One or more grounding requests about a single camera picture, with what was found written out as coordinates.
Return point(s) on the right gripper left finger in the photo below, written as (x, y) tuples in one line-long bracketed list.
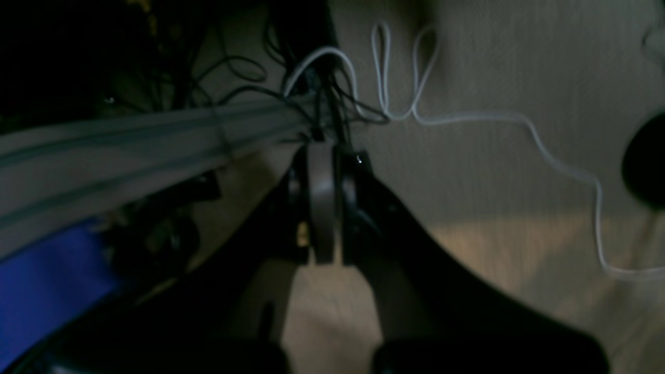
[(226, 316)]

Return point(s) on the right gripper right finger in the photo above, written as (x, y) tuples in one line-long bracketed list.
[(435, 315)]

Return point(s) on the blue box at top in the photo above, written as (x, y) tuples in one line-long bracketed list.
[(50, 283)]

